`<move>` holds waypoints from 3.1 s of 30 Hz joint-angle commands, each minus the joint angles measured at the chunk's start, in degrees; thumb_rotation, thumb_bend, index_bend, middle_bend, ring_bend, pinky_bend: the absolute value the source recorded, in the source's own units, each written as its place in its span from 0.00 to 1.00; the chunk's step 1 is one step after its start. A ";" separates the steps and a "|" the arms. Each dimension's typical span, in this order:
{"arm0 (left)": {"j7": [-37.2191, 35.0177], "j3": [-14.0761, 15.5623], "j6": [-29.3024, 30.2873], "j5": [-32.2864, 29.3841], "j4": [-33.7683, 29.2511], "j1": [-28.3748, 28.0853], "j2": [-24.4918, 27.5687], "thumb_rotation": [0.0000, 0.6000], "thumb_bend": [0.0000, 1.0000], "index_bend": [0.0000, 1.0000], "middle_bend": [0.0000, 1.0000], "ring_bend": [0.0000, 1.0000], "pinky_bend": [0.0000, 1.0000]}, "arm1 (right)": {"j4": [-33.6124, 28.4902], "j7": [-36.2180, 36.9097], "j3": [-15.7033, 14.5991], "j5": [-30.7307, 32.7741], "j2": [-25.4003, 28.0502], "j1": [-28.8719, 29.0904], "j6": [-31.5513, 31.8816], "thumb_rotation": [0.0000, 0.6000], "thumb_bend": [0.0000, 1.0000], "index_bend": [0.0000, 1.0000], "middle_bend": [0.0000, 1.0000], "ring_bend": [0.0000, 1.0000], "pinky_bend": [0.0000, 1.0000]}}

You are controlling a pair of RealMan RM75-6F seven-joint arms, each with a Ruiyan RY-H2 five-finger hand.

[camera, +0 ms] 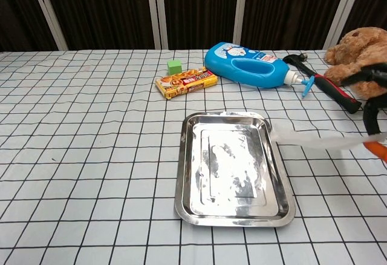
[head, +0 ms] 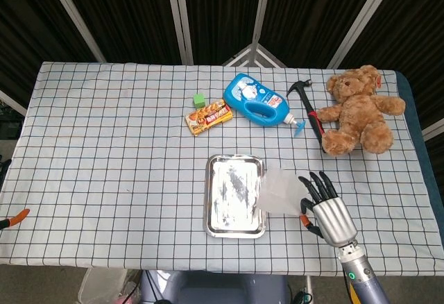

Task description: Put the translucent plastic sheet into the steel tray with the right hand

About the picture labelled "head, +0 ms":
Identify silver metal tray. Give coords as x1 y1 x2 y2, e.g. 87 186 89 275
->
203 154 267 239

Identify clear plastic container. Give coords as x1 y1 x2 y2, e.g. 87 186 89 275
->
78 267 129 304

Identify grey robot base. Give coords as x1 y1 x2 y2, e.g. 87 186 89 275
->
140 269 291 304

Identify translucent white plastic sheet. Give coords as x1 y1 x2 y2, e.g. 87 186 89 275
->
255 167 311 217

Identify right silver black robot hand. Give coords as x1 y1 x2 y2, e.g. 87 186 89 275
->
298 171 359 248

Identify black red claw hammer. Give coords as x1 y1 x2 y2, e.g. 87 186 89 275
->
287 79 327 154

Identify blue detergent bottle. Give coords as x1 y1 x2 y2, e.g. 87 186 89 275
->
223 72 307 137

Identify dark folding partition screen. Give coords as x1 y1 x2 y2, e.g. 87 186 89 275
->
0 0 444 142

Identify brown teddy bear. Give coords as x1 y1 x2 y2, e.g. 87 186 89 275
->
317 64 407 157

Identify white black grid tablecloth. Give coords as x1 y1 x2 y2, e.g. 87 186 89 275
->
0 61 440 277

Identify black cable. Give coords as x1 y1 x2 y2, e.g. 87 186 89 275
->
144 271 164 304

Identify yellow food box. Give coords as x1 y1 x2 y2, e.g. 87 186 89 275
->
185 98 234 137

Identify dark blue undercloth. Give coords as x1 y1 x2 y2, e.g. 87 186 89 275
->
395 71 444 249

